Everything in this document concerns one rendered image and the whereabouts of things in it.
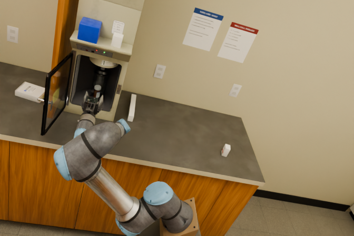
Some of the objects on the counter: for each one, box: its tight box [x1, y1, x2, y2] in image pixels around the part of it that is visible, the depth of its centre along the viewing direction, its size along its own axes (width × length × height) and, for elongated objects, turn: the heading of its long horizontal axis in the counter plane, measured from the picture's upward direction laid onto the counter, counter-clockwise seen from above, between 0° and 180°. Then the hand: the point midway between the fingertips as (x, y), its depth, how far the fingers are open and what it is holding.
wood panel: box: [51, 0, 83, 71], centre depth 169 cm, size 49×3×140 cm, turn 159°
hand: (94, 96), depth 167 cm, fingers open, 7 cm apart
